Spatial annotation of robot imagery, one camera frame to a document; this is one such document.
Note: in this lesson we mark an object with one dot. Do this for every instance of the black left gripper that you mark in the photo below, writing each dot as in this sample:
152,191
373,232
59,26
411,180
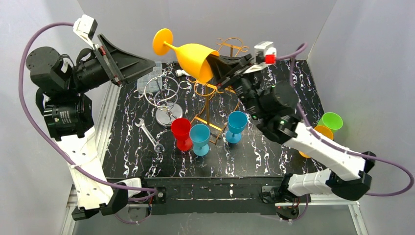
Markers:
108,64

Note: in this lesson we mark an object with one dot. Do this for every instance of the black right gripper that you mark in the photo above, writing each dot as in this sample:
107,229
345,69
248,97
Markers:
234,75

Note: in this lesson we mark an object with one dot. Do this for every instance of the yellow plastic wine glass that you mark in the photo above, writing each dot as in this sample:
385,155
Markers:
191,57

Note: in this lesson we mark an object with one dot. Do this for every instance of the blue plastic goblet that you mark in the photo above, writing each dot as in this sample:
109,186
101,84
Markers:
200,135
237,122

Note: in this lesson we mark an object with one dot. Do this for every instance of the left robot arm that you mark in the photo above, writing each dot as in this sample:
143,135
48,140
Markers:
67,110

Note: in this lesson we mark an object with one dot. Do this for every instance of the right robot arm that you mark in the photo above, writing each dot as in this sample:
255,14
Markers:
346,173

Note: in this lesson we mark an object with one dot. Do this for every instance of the clear plastic organizer box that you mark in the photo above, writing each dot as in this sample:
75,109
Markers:
154,85

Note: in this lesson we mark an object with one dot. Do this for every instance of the white pipe fitting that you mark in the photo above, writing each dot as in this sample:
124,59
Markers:
181,73

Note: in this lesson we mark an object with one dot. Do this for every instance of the blue plastic goblet front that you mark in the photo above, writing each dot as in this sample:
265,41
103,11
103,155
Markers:
200,135

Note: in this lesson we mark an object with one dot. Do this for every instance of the red plastic goblet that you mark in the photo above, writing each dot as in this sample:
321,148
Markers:
181,128

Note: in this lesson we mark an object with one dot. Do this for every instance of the silver wrench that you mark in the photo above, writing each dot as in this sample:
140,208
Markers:
158,148

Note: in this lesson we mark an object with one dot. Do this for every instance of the green plastic goblet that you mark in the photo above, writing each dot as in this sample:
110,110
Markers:
332,121

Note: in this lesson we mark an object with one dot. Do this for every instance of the gold wire glass rack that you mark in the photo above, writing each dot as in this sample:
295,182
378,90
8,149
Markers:
236,46

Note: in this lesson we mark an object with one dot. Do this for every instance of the silver wire glass rack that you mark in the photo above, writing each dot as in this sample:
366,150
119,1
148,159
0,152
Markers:
165,100

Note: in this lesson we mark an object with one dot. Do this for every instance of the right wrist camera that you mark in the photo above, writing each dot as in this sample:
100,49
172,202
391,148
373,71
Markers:
265,55

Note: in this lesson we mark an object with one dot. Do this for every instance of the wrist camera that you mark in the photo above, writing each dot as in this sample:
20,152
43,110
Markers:
265,55
85,27

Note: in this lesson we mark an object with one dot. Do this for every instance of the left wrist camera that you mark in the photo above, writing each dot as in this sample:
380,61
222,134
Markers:
85,27

